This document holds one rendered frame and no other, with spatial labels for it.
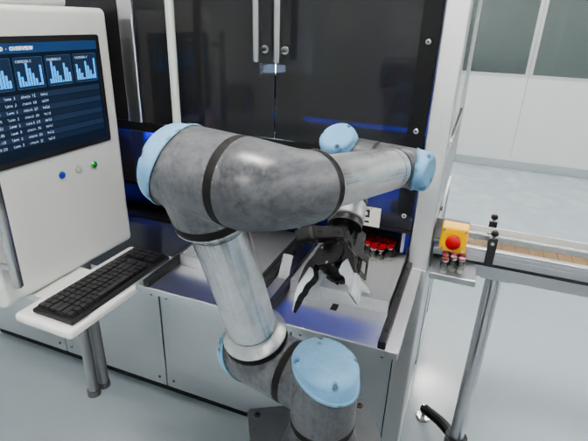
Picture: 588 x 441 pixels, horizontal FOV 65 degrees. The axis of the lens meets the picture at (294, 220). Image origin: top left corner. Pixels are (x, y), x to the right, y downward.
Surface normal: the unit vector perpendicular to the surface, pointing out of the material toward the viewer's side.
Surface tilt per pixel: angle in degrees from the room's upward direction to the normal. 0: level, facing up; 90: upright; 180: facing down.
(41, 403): 0
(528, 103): 90
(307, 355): 7
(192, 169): 65
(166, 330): 90
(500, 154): 90
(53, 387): 0
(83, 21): 90
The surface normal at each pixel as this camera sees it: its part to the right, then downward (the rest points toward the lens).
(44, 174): 0.92, 0.18
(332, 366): 0.14, -0.88
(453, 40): -0.36, 0.36
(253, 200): 0.01, 0.35
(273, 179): 0.25, -0.04
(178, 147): -0.35, -0.47
